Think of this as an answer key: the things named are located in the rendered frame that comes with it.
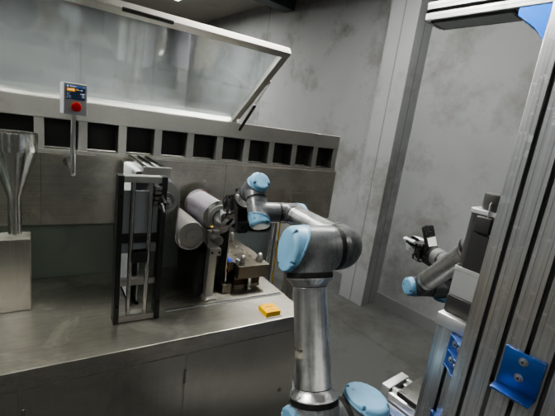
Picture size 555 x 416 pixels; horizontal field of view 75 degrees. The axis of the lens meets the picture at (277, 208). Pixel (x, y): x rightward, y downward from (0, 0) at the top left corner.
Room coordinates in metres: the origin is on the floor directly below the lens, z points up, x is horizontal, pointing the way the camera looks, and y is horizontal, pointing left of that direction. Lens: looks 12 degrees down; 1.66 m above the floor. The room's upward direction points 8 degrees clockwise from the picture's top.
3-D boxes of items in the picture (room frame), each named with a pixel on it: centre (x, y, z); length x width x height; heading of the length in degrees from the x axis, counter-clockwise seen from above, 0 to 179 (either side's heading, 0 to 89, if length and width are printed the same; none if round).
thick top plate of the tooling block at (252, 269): (1.74, 0.18, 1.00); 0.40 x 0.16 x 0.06; 33
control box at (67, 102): (1.22, 0.71, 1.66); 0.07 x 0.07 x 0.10; 44
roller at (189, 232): (1.54, 0.41, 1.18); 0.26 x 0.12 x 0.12; 33
